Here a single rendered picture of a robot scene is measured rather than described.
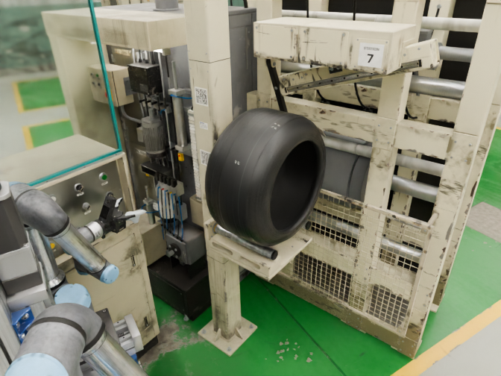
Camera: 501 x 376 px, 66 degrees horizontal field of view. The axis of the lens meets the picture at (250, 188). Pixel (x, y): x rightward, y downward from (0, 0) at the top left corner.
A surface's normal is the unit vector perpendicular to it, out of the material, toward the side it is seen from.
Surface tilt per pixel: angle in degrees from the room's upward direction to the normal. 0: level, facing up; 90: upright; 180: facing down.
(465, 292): 0
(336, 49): 90
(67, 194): 90
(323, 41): 90
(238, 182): 67
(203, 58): 90
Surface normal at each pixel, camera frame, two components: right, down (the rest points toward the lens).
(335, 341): -0.02, -0.87
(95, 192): 0.78, 0.30
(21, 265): 0.52, 0.41
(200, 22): -0.62, 0.39
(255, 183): 0.11, 0.18
